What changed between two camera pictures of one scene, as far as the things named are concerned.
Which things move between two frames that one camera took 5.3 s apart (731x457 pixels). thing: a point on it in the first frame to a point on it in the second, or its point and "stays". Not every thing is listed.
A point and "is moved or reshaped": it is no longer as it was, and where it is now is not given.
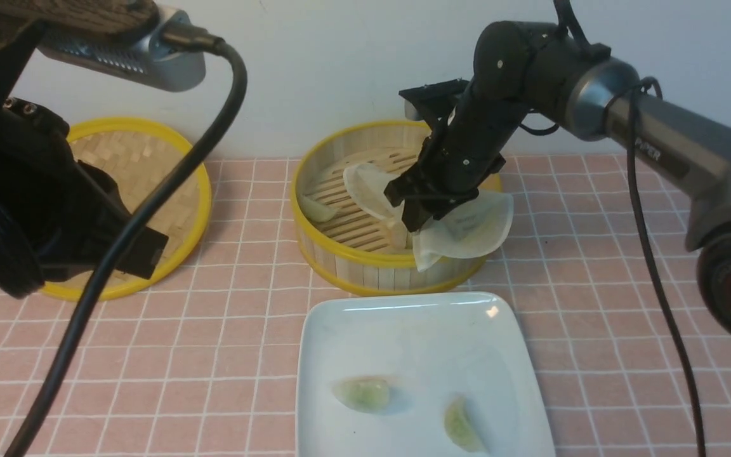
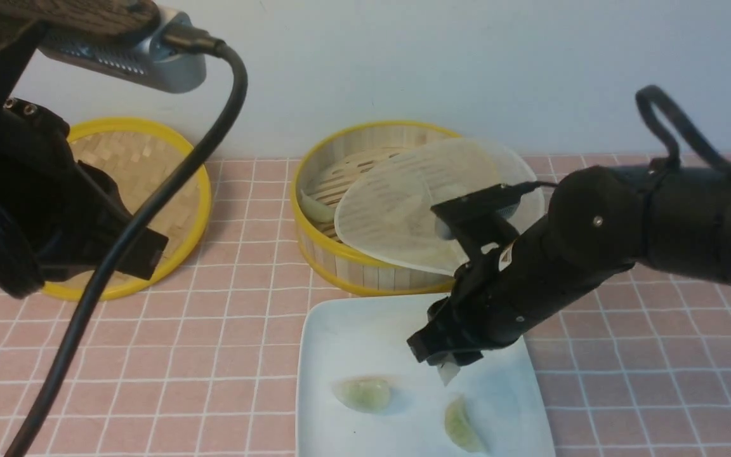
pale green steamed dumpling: (459, 427) stays
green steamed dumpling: (365, 393) stays
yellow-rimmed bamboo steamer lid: (137, 153) stays
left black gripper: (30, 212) stays
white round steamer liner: (475, 226) is moved or reshaped
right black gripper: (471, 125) to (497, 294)
